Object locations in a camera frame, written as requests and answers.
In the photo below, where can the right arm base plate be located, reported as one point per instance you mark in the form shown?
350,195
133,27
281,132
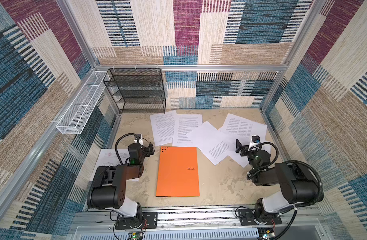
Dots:
251,217

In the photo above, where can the white wire mesh basket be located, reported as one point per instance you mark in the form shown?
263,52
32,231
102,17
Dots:
78,113

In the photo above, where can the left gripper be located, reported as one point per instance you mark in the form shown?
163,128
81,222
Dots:
146,149

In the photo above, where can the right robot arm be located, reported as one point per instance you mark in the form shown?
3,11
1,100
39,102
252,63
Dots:
300,184

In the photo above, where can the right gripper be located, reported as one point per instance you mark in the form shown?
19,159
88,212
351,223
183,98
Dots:
243,148

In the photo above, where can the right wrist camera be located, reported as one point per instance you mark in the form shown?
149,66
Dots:
255,140

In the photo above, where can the far right printed sheet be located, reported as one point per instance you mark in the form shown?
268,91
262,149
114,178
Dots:
235,127

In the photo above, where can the white paper technical drawing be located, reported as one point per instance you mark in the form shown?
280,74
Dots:
108,157

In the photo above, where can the black wire mesh shelf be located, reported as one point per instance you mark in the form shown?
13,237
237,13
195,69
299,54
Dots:
137,90

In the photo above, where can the blank-side white sheet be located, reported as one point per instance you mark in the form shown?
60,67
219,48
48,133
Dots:
210,141

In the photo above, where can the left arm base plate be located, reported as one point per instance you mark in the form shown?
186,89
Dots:
147,220

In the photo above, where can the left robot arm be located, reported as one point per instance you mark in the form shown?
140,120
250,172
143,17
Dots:
108,188

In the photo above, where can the orange black file folder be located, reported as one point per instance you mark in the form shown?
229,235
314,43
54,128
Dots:
178,172

